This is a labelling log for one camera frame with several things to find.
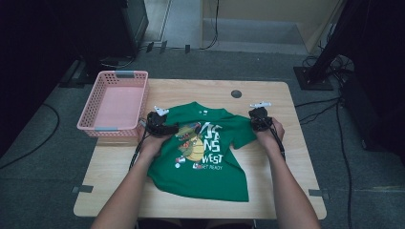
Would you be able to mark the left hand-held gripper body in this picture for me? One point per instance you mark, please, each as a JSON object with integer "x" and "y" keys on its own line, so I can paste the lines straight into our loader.
{"x": 154, "y": 122}

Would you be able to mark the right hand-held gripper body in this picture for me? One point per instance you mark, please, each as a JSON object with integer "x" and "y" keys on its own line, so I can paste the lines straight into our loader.
{"x": 261, "y": 119}

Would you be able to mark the green printed t-shirt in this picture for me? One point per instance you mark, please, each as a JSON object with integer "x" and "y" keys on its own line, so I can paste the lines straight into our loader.
{"x": 203, "y": 178}

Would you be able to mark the person's right hand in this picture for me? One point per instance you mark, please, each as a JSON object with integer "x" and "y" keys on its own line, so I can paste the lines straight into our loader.
{"x": 270, "y": 136}

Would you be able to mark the person's left hand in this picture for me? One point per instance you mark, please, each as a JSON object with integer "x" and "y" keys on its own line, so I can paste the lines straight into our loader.
{"x": 153, "y": 144}

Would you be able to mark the grey table grommet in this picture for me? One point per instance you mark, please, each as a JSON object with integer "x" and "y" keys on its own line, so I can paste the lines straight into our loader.
{"x": 236, "y": 93}

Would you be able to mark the pink plastic basket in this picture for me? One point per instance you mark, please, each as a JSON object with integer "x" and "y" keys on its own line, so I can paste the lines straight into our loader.
{"x": 119, "y": 106}

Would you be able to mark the black stand base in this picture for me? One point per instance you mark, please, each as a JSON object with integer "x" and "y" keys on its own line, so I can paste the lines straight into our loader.
{"x": 313, "y": 79}

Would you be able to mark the light wooden furniture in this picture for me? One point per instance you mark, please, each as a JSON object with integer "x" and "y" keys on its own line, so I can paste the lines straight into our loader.
{"x": 254, "y": 28}

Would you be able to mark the grey tape strip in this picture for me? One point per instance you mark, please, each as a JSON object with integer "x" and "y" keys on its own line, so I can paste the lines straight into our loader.
{"x": 318, "y": 193}
{"x": 82, "y": 189}

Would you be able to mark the black monitor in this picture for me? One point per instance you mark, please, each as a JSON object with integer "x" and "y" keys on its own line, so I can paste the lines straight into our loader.
{"x": 121, "y": 25}

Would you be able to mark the black stand pole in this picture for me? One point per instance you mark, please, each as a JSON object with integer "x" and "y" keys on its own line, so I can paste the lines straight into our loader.
{"x": 334, "y": 38}

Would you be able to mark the black equipment case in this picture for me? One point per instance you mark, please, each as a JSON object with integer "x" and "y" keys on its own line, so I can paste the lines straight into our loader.
{"x": 372, "y": 117}

